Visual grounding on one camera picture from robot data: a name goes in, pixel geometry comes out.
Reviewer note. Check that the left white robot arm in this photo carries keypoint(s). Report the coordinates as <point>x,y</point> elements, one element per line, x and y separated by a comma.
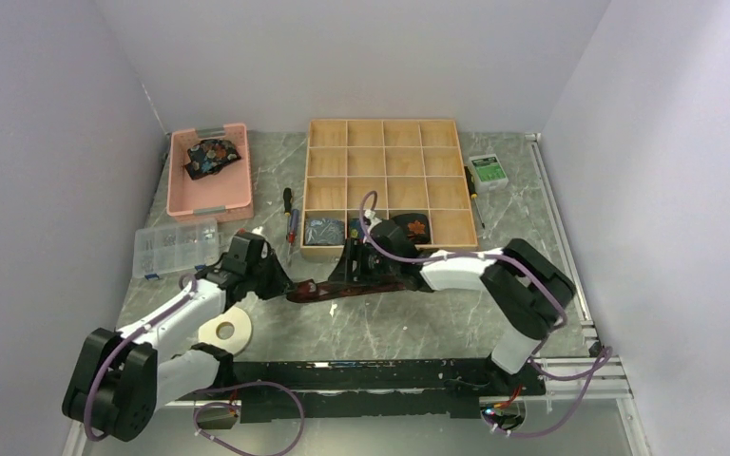
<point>121,377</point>

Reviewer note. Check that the dark red floral tie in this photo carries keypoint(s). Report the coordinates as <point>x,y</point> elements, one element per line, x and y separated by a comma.
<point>309,291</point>

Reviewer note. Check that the pink plastic basket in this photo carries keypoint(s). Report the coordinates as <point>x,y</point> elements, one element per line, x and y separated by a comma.
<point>226,196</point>

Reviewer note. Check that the blue grey rolled tie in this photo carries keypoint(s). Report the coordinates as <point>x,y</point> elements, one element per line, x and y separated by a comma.
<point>324,232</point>

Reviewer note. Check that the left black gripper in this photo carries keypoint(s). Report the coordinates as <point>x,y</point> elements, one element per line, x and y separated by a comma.
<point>280,282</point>

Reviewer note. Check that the thin black yellow screwdriver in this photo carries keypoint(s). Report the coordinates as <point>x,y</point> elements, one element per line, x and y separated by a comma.
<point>473,195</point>

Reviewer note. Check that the wooden compartment tray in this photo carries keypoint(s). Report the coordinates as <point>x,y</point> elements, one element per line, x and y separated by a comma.
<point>414,165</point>

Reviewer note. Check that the black orange rolled tie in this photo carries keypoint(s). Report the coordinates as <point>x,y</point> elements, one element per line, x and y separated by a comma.
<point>415,226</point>

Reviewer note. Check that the black floral tie in basket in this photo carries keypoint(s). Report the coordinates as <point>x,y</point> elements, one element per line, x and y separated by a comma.
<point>208,157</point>

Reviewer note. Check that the white tape roll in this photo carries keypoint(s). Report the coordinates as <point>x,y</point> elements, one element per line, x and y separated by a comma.
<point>231,331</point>

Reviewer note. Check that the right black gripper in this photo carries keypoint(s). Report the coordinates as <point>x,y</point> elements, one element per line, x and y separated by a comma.
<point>355,250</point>

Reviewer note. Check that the green white small box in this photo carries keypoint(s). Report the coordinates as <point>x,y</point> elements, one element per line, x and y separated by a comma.
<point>488,173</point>

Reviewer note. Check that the clear plastic screw box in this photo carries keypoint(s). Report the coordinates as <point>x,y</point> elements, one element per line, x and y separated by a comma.
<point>175,247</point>

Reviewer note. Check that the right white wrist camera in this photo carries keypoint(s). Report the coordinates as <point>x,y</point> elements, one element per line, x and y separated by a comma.
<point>370,218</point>

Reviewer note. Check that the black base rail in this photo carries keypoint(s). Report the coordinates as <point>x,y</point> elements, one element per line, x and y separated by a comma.
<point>456,387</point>

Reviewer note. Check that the navy yellow rolled tie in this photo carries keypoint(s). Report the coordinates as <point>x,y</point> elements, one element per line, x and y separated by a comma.
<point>356,229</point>

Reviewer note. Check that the aluminium rail at right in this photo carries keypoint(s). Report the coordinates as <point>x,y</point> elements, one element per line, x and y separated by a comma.
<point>589,331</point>

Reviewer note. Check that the blue red screwdriver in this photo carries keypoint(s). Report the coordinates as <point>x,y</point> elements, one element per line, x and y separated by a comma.
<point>292,229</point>

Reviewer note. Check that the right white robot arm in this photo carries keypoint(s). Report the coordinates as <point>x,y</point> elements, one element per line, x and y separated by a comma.
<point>529,290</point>

